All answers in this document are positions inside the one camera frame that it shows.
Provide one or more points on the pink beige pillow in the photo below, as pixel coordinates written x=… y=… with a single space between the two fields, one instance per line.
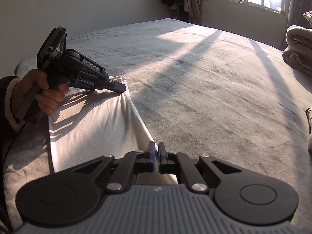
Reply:
x=308 y=17

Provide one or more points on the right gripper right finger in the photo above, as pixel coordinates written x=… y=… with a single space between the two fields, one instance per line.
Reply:
x=162 y=158

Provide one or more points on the left forearm fleece sleeve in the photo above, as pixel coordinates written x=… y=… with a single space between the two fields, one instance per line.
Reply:
x=9 y=127

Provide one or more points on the left hand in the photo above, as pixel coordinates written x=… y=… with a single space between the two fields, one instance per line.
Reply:
x=48 y=99

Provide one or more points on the white garment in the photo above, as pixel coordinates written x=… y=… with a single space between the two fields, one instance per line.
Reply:
x=86 y=125

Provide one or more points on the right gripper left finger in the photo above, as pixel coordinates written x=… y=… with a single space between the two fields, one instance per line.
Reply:
x=150 y=156

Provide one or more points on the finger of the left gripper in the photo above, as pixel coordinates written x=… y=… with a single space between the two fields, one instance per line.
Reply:
x=111 y=85

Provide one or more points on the grey star curtain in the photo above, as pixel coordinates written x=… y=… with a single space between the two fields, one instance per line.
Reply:
x=295 y=13

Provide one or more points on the grey bed blanket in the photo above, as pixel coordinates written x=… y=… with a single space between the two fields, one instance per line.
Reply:
x=224 y=95

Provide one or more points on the folded beige pink quilt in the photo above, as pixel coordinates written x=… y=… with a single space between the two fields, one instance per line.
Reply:
x=297 y=54

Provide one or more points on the stack of folded clothes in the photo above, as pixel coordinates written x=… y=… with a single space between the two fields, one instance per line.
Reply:
x=309 y=118

